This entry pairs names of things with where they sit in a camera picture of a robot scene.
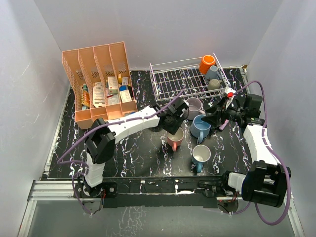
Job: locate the white blister pack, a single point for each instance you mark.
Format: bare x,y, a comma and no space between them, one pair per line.
98,95

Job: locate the pink mug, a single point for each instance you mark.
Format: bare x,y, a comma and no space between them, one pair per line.
175,140

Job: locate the orange mug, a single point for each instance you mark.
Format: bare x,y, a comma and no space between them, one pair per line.
206,62

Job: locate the white wire dish rack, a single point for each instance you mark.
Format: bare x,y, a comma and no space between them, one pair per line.
168,79

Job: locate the light blue mug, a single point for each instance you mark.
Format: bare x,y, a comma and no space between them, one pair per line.
200,129

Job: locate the orange medicine box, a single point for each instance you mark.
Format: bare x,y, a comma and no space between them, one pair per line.
85,98

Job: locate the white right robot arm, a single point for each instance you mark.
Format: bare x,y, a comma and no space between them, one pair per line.
265,182

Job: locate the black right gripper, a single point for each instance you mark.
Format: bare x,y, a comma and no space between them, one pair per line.
216,113

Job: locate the white red medicine box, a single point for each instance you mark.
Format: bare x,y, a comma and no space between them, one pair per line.
112,83

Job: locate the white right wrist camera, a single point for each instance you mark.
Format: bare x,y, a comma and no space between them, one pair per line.
229,95

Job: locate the peach plastic file organizer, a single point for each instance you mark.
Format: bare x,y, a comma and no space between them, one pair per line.
86,66

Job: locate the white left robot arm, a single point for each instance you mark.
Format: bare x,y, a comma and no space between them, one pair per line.
103,136

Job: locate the olive grey small cup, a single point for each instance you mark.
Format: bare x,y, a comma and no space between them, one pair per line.
214,84

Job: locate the grey-blue printed mug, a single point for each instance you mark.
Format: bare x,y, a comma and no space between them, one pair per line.
211,73

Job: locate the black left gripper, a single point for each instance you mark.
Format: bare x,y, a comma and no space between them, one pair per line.
171,129

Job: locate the lavender wide mug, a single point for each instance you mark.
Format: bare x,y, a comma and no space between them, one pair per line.
195,108

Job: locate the yellow small box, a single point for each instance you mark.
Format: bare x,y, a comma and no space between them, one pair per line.
120,79

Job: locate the white mug blue handle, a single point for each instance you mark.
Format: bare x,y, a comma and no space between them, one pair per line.
200,155

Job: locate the blue round container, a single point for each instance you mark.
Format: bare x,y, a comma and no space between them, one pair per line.
123,87

